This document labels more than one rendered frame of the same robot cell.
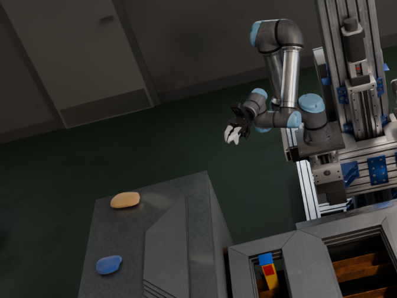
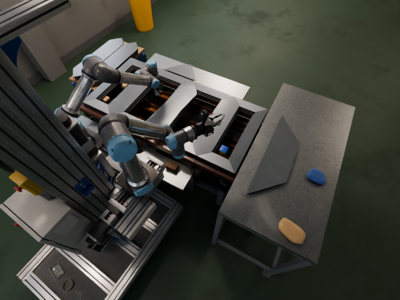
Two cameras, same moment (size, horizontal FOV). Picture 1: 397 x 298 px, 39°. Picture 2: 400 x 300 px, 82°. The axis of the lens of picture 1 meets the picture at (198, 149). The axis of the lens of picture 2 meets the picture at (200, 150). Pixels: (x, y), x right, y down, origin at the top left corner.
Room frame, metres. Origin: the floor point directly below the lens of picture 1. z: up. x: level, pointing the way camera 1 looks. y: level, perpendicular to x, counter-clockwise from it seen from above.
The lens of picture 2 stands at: (2.76, 0.03, 2.44)
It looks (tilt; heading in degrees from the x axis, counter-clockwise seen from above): 58 degrees down; 199
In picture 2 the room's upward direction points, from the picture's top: straight up
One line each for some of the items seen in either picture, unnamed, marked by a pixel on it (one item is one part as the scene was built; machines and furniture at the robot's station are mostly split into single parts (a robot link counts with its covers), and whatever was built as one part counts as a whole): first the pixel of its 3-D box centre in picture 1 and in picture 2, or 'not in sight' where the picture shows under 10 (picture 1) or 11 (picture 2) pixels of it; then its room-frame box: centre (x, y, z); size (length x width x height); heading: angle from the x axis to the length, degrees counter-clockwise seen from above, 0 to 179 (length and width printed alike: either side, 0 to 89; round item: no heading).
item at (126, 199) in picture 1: (124, 200); (291, 231); (2.30, 0.43, 1.07); 0.16 x 0.10 x 0.04; 62
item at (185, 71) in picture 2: not in sight; (182, 69); (0.87, -0.83, 0.77); 0.45 x 0.20 x 0.04; 81
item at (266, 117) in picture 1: (264, 119); (176, 147); (2.14, -0.33, 1.33); 0.11 x 0.08 x 0.11; 51
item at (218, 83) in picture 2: not in sight; (194, 77); (0.89, -0.68, 0.74); 1.20 x 0.26 x 0.03; 81
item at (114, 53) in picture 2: not in sight; (107, 60); (1.05, -1.64, 0.82); 0.80 x 0.40 x 0.06; 171
